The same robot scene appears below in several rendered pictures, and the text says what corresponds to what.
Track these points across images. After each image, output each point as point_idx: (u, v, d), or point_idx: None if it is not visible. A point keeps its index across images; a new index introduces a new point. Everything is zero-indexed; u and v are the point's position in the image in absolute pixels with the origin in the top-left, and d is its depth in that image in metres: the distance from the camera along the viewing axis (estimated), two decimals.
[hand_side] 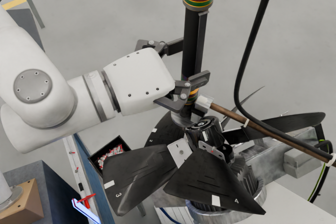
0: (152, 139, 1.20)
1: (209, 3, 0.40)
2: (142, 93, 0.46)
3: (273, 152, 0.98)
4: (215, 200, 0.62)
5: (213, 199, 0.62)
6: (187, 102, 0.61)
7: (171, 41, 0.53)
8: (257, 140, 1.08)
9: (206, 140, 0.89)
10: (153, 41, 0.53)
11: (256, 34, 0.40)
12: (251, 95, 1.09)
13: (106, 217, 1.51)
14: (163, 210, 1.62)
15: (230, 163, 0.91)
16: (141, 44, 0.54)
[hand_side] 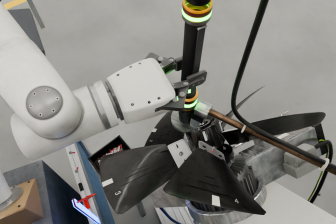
0: (152, 139, 1.20)
1: (207, 18, 0.42)
2: (144, 102, 0.49)
3: (273, 152, 0.98)
4: (215, 200, 0.62)
5: (213, 199, 0.62)
6: (186, 108, 0.63)
7: (179, 58, 0.54)
8: (257, 140, 1.08)
9: (206, 140, 0.89)
10: (162, 57, 0.55)
11: (252, 47, 0.43)
12: (251, 95, 1.09)
13: (106, 217, 1.51)
14: (163, 210, 1.62)
15: (230, 163, 0.91)
16: (151, 57, 0.56)
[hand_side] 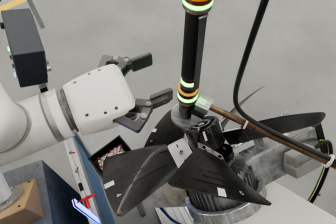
0: None
1: (209, 7, 0.40)
2: (100, 112, 0.45)
3: (273, 152, 0.98)
4: (108, 184, 0.90)
5: (108, 183, 0.90)
6: (187, 103, 0.61)
7: (135, 57, 0.51)
8: (257, 140, 1.08)
9: (187, 141, 0.93)
10: (117, 57, 0.52)
11: (255, 37, 0.41)
12: (288, 116, 0.78)
13: (106, 217, 1.51)
14: (163, 210, 1.62)
15: None
16: (105, 60, 0.52)
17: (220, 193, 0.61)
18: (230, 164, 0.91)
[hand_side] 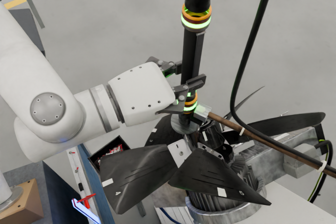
0: None
1: (206, 25, 0.43)
2: (145, 105, 0.50)
3: (273, 152, 0.98)
4: (107, 182, 0.88)
5: (107, 180, 0.88)
6: (186, 111, 0.64)
7: (179, 62, 0.55)
8: (257, 140, 1.08)
9: (187, 141, 0.93)
10: (162, 61, 0.56)
11: (249, 53, 0.44)
12: (288, 116, 0.78)
13: (106, 217, 1.51)
14: (163, 210, 1.62)
15: None
16: (151, 61, 0.57)
17: (220, 193, 0.61)
18: (230, 164, 0.91)
